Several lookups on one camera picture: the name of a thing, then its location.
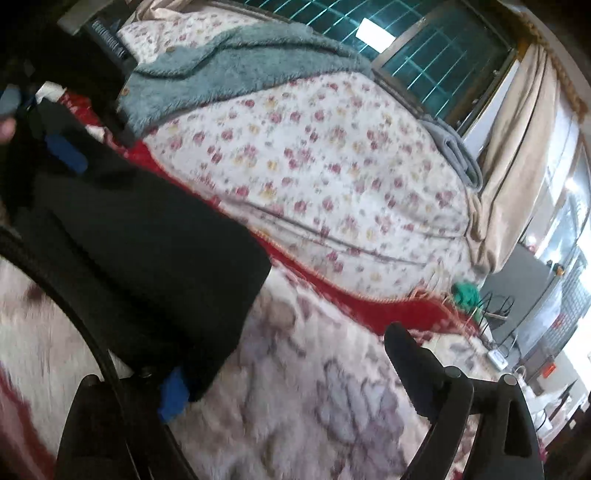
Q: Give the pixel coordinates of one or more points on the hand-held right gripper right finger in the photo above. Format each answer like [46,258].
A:
[411,364]

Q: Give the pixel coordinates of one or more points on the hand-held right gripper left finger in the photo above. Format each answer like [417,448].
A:
[173,397]

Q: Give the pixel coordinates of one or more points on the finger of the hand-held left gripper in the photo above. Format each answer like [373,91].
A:
[69,154]
[122,110]

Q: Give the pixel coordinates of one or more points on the black pants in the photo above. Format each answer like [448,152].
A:
[161,240]

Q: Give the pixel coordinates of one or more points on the person's left hand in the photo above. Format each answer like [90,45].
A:
[7,129]

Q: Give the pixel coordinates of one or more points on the white power strip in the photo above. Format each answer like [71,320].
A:
[498,359]

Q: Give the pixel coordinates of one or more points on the green cloth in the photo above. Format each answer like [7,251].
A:
[466,295]

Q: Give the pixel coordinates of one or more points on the floral fleece blanket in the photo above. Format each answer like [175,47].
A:
[300,392]

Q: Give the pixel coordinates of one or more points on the teal fleece jacket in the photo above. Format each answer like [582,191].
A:
[231,69]

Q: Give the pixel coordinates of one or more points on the dark flat panel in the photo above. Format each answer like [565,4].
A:
[526,300]

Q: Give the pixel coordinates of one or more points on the white floral quilt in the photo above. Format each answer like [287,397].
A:
[323,184]

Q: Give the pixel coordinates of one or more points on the grey folded cloth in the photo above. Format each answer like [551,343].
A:
[455,152]

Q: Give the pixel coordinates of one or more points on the window with metal grille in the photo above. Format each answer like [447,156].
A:
[415,55]

